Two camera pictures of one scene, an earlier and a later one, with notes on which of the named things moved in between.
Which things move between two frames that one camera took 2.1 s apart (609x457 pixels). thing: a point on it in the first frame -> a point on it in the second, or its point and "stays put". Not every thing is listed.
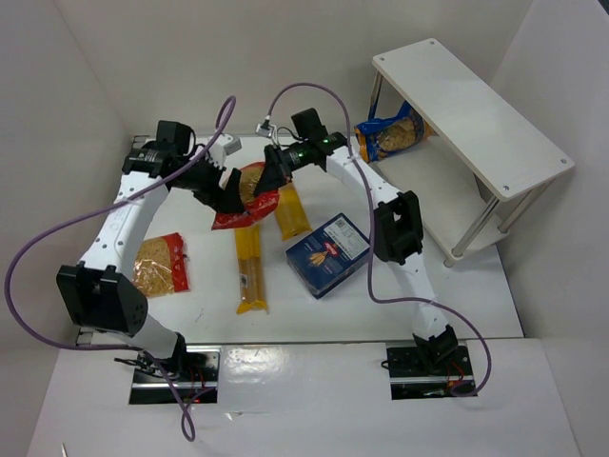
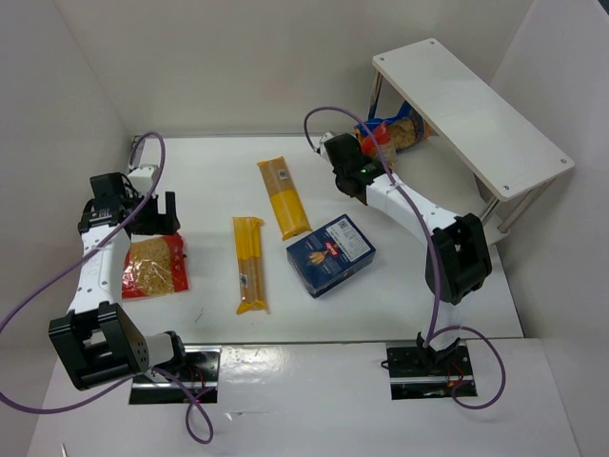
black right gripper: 277,165 -> 343,155
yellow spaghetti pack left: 250,270 stays put
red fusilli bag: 257,206 -> 386,134
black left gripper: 206,183 -> 155,221
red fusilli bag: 161,266 stays put
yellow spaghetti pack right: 291,218 stays put
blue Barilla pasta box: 328,255 stays put
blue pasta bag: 383,138 stays put
